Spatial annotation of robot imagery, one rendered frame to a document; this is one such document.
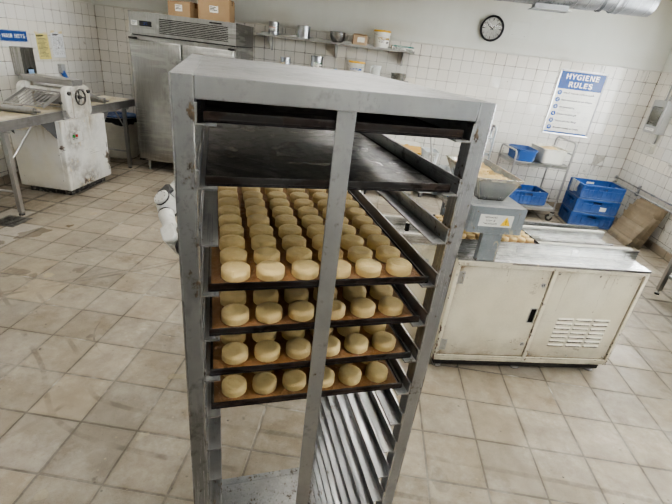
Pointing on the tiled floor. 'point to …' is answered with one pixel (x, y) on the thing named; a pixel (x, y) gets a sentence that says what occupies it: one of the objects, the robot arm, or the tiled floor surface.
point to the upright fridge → (153, 110)
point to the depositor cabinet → (536, 309)
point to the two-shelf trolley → (543, 176)
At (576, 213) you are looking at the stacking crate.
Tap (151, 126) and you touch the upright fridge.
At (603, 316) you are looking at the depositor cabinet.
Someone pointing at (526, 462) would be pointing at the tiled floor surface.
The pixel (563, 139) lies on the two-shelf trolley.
